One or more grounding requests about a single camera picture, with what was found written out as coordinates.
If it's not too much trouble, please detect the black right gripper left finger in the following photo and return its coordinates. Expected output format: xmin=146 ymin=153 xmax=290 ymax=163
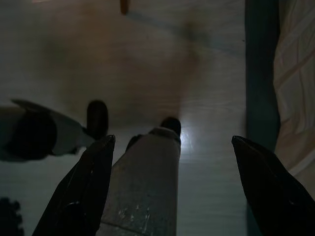
xmin=31 ymin=134 xmax=116 ymax=236

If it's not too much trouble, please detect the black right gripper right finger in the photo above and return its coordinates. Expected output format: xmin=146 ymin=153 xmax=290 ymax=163
xmin=231 ymin=135 xmax=315 ymax=236

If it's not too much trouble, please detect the dark bed frame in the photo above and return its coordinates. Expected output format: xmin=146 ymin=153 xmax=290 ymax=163
xmin=245 ymin=0 xmax=282 ymax=153

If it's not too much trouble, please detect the beige quilted bedding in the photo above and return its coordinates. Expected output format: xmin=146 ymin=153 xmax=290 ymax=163
xmin=272 ymin=0 xmax=315 ymax=181

